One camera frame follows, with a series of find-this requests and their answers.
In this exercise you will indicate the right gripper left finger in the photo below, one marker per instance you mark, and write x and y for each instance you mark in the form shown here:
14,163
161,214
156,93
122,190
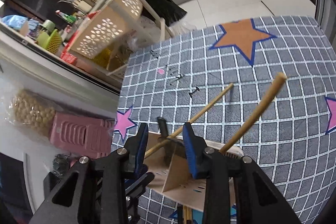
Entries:
93,191

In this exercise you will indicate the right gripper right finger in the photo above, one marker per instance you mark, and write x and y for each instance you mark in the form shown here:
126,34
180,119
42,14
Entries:
257,199

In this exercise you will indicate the beige utensil holder caddy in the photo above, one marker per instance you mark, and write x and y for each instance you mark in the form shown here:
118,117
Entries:
172,178

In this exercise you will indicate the wooden chopstick patterned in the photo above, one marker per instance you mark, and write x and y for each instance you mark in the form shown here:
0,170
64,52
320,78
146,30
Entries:
189,215

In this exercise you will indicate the wooden chopstick blue tip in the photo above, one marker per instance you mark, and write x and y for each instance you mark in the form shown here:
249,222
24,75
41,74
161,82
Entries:
185,214

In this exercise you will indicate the pink plastic stool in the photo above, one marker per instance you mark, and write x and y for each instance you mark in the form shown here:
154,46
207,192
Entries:
80,135

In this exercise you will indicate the grey checkered tablecloth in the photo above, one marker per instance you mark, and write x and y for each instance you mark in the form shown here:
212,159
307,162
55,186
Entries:
294,139

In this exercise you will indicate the bag of soybeans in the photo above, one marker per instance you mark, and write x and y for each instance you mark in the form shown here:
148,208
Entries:
28,110

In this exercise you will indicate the red plastic basket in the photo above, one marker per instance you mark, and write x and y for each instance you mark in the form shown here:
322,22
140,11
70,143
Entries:
68,58

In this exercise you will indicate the green plastic basket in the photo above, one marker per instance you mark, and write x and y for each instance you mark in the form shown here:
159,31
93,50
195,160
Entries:
50,42

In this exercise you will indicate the beige perforated storage rack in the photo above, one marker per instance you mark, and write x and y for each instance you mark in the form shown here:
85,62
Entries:
98,40

